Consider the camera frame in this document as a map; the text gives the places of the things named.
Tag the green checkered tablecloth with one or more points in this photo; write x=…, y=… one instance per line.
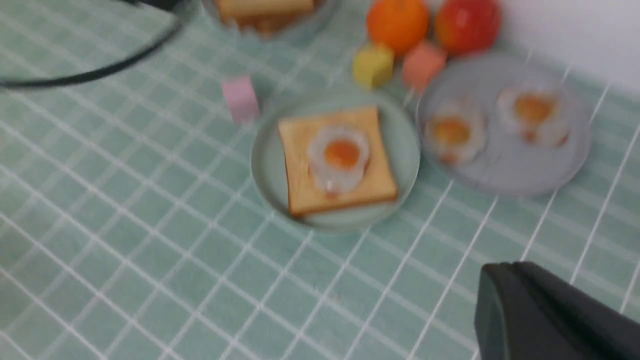
x=131, y=228

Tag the yellow foam block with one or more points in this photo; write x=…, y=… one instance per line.
x=373, y=66

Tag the grey plate with eggs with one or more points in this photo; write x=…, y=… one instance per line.
x=507, y=165

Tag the fried egg toy back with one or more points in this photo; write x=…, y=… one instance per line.
x=534, y=114

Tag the light blue bread plate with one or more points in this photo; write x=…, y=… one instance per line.
x=284, y=28

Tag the red apple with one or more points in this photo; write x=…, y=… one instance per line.
x=463, y=27

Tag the salmon pink foam cube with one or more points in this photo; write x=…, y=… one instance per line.
x=421, y=64

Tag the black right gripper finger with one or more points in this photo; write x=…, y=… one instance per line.
x=525, y=312

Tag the orange fruit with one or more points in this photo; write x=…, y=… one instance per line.
x=398, y=25

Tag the toast slice bottom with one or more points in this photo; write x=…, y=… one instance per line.
x=378, y=185

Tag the fried egg toy front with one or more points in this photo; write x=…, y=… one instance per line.
x=457, y=131

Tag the fried egg toy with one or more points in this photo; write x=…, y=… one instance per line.
x=534, y=114
x=457, y=131
x=337, y=157

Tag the light green plate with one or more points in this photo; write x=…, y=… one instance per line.
x=401, y=141

